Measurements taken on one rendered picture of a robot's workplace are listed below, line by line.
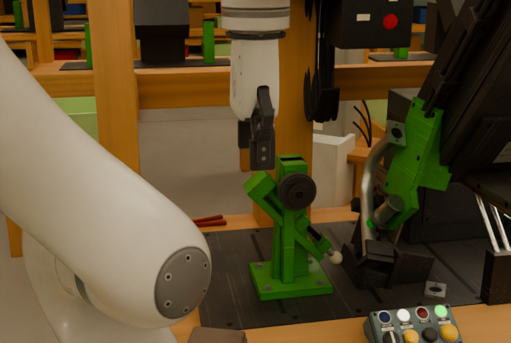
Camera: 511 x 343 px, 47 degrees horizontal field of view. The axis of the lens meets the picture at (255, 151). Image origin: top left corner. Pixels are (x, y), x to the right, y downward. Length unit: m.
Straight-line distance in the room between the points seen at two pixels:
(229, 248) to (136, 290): 0.86
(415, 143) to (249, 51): 0.60
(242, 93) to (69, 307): 0.31
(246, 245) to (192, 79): 0.43
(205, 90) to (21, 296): 1.89
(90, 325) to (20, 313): 2.33
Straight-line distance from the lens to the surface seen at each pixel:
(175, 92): 1.51
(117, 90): 1.41
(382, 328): 1.08
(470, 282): 1.34
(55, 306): 0.69
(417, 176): 1.20
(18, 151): 0.50
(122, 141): 1.44
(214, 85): 1.51
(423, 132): 1.20
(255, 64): 0.70
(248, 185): 1.16
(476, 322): 1.22
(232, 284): 1.26
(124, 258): 0.54
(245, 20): 0.70
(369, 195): 1.31
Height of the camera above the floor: 1.54
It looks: 18 degrees down
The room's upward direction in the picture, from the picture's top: straight up
